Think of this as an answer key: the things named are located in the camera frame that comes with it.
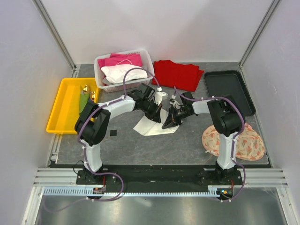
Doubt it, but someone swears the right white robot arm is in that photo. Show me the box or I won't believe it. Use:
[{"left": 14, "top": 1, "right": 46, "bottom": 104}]
[{"left": 162, "top": 92, "right": 245, "bottom": 185}]

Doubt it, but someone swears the grey slotted cable duct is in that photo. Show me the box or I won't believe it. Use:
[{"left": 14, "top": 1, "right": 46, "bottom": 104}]
[{"left": 43, "top": 186, "right": 219, "bottom": 197}]

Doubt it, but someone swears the small black square marker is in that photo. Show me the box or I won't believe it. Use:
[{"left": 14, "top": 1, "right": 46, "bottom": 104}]
[{"left": 110, "top": 130, "right": 117, "bottom": 136}]

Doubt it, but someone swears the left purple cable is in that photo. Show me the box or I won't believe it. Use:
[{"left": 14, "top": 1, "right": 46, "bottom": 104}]
[{"left": 42, "top": 67, "right": 163, "bottom": 213}]

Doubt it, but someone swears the purple cable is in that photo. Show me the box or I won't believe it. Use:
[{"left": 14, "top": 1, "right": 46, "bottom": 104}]
[
  {"left": 173, "top": 86, "right": 247, "bottom": 203},
  {"left": 42, "top": 67, "right": 163, "bottom": 213}
]

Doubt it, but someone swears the yellow plastic tray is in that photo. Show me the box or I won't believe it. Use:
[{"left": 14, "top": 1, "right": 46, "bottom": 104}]
[{"left": 46, "top": 78, "right": 100, "bottom": 135}]

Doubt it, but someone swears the white plastic basket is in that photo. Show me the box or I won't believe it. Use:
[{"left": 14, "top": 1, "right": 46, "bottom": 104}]
[{"left": 94, "top": 49, "right": 155, "bottom": 93}]

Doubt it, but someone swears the white cloth in basket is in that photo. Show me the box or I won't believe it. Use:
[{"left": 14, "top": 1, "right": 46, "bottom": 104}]
[{"left": 101, "top": 64, "right": 148, "bottom": 84}]

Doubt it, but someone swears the black plastic tray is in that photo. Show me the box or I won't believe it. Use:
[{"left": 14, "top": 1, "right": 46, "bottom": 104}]
[{"left": 204, "top": 70, "right": 256, "bottom": 116}]

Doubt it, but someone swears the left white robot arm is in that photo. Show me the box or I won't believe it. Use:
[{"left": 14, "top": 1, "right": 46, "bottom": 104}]
[{"left": 75, "top": 84, "right": 167, "bottom": 184}]

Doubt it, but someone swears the pink cloth in basket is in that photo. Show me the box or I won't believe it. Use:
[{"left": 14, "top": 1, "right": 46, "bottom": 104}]
[{"left": 97, "top": 53, "right": 143, "bottom": 68}]

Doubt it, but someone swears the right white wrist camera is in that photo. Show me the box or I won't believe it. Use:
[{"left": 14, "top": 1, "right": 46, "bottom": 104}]
[{"left": 169, "top": 94, "right": 180, "bottom": 109}]

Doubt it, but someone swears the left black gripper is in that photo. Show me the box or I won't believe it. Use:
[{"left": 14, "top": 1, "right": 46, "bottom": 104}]
[{"left": 141, "top": 100, "right": 163, "bottom": 124}]

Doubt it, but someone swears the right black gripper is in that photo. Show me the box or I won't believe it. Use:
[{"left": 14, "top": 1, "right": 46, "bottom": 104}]
[{"left": 162, "top": 106, "right": 190, "bottom": 129}]

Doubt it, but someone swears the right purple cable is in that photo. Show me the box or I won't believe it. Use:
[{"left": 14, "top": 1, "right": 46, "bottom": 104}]
[{"left": 173, "top": 86, "right": 247, "bottom": 203}]

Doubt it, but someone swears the red folded cloth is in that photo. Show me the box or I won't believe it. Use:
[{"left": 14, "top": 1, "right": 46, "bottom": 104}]
[{"left": 154, "top": 60, "right": 204, "bottom": 92}]

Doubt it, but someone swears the white paper napkin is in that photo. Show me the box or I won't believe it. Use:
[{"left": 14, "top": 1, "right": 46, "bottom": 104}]
[{"left": 133, "top": 109, "right": 179, "bottom": 136}]

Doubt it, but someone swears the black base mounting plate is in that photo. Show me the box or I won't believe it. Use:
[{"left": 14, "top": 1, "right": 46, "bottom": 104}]
[{"left": 76, "top": 165, "right": 243, "bottom": 193}]

